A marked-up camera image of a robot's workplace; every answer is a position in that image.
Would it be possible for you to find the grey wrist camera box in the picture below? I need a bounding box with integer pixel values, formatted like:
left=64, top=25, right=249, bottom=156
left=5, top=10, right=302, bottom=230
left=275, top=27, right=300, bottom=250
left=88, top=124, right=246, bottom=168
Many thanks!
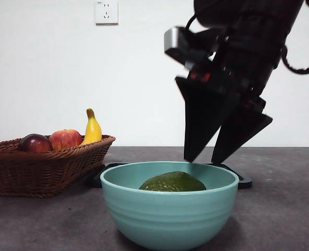
left=164, top=26, right=197, bottom=66

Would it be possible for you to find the thick black looping cable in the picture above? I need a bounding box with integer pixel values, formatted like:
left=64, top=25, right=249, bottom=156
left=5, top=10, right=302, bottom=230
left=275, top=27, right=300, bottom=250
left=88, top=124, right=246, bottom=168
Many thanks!
left=280, top=0, right=309, bottom=74

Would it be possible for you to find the dark red plum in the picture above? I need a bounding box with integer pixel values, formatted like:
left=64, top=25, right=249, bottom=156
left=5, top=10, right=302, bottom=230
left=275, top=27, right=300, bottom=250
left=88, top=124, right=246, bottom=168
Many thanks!
left=18, top=133, right=53, bottom=152

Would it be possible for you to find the brown woven wicker basket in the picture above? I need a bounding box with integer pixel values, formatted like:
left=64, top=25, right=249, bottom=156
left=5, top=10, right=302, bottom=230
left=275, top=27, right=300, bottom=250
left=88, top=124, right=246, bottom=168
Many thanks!
left=0, top=134, right=116, bottom=198

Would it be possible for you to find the yellow banana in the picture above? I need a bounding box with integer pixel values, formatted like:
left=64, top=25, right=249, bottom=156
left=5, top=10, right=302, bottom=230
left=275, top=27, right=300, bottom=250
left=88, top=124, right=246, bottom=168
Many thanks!
left=80, top=108, right=103, bottom=146

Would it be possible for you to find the red apple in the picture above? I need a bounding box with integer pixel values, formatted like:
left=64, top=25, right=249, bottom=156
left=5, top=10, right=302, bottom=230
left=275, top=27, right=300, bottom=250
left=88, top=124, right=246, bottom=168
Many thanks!
left=48, top=129, right=83, bottom=151

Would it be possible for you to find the dark green avocado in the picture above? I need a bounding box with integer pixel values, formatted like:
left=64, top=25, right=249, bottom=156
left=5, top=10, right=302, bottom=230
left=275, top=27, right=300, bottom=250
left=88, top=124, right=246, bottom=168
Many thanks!
left=138, top=171, right=207, bottom=192

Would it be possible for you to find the teal ceramic bowl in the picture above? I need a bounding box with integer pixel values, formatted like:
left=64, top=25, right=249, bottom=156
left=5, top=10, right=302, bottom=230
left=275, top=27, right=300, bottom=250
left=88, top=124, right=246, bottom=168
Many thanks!
left=100, top=161, right=239, bottom=249

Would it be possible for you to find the black rectangular tray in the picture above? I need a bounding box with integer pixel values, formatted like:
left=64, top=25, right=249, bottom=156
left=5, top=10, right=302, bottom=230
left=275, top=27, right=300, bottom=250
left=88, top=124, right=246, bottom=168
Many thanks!
left=87, top=162, right=252, bottom=189

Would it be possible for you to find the thin black camera cable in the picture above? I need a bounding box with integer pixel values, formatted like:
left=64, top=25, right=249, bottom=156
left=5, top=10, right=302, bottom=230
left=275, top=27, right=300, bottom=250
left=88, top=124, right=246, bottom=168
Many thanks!
left=185, top=14, right=201, bottom=34

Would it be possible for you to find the white wall power outlet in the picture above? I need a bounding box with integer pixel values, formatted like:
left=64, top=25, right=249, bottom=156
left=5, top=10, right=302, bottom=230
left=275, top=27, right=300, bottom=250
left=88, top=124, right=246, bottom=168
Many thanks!
left=95, top=0, right=119, bottom=26

